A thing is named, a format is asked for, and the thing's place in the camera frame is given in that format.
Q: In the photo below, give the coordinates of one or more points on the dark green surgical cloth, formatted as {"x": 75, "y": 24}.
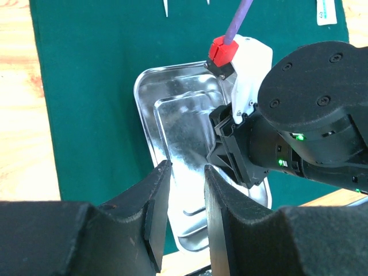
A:
{"x": 90, "y": 54}

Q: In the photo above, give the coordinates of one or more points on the steel instrument tray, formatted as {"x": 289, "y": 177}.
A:
{"x": 174, "y": 103}

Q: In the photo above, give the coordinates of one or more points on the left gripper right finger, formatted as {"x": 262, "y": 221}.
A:
{"x": 246, "y": 238}

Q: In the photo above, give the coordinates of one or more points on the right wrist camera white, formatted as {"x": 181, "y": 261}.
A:
{"x": 250, "y": 60}

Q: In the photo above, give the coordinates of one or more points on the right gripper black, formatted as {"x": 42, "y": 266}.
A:
{"x": 248, "y": 151}

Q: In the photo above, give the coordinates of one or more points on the blue suture packet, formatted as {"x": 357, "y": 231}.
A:
{"x": 326, "y": 12}

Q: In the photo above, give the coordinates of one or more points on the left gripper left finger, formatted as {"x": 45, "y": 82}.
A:
{"x": 123, "y": 236}

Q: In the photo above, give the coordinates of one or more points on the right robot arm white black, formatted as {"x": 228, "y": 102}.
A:
{"x": 310, "y": 121}

